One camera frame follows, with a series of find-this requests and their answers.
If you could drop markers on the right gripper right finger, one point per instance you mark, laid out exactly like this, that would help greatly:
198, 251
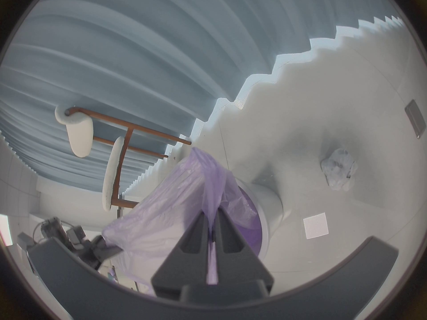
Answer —
240, 262

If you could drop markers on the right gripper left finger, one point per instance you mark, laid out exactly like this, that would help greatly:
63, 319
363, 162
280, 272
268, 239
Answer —
186, 265

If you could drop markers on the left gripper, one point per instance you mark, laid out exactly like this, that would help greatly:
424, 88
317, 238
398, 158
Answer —
96, 253

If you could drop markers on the purple plastic bag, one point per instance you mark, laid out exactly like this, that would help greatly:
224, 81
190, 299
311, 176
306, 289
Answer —
166, 205

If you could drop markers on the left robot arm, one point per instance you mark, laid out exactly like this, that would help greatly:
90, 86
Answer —
50, 227

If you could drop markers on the white trash bin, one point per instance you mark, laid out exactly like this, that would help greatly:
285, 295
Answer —
272, 208

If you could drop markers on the white chair with wooden legs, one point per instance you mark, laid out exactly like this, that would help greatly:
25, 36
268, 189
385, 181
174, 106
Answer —
80, 138

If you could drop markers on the pale blue curtain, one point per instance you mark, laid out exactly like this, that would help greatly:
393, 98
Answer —
133, 62

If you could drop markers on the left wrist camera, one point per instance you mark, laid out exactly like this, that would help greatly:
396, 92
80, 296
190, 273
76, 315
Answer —
75, 235

